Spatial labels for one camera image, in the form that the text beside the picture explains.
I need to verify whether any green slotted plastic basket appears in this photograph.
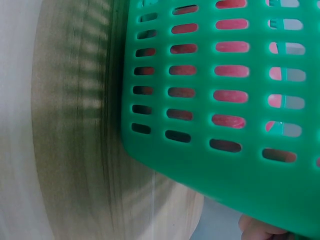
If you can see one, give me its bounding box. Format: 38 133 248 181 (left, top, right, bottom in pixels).
119 0 320 240

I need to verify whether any person's right hand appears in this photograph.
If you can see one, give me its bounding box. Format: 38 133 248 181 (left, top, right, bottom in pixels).
238 213 302 240

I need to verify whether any red object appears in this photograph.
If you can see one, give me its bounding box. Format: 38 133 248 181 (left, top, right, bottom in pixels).
140 0 287 133

